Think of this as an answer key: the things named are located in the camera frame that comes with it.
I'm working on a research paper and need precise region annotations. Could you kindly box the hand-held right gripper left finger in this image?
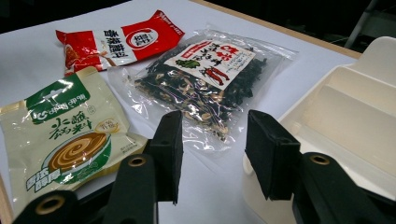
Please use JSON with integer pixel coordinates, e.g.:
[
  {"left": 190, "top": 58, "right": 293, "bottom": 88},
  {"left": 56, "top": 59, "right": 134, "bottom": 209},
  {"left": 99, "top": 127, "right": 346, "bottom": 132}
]
[{"left": 144, "top": 109, "right": 184, "bottom": 205}]

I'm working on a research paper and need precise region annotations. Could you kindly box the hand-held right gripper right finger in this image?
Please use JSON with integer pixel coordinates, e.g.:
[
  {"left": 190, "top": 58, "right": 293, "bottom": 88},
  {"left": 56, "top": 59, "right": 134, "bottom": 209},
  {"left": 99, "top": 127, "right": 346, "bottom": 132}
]
[{"left": 245, "top": 109, "right": 303, "bottom": 201}]

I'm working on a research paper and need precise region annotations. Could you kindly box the clear bag of dried vegetables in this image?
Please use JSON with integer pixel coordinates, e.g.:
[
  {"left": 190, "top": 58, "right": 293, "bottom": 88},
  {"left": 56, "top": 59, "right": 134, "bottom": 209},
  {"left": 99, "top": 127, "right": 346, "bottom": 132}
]
[{"left": 108, "top": 28, "right": 299, "bottom": 153}]

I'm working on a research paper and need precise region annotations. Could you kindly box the cream plastic storage container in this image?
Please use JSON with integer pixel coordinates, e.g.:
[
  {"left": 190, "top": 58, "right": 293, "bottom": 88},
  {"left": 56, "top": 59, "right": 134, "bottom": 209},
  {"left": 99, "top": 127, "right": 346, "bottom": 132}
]
[{"left": 242, "top": 35, "right": 396, "bottom": 224}]

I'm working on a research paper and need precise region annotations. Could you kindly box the red and white snack packet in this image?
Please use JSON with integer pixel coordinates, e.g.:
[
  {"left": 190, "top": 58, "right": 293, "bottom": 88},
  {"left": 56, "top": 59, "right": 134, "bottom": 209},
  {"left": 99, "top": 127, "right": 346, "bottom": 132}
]
[{"left": 55, "top": 9, "right": 186, "bottom": 77}]

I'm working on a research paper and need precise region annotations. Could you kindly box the beige and green sauce packet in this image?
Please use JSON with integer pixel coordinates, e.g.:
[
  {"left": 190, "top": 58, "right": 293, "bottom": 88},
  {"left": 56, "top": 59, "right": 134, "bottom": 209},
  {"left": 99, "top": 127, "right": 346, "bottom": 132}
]
[{"left": 0, "top": 65, "right": 149, "bottom": 216}]

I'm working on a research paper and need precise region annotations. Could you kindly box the grey metal stand pole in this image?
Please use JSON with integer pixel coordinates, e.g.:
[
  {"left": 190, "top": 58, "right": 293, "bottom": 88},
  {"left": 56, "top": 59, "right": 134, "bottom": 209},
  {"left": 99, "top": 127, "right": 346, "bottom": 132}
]
[{"left": 343, "top": 0, "right": 383, "bottom": 49}]

